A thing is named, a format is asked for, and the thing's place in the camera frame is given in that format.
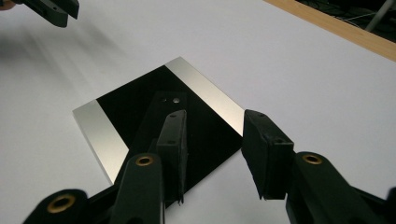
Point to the black glossy panel silver edges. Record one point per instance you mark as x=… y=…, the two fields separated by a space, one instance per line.
x=124 y=102

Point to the grey metal stand frame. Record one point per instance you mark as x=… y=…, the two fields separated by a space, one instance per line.
x=379 y=15

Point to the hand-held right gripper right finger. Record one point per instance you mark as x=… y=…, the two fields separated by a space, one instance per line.
x=267 y=155

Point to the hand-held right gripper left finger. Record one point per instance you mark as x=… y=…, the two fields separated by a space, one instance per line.
x=171 y=149

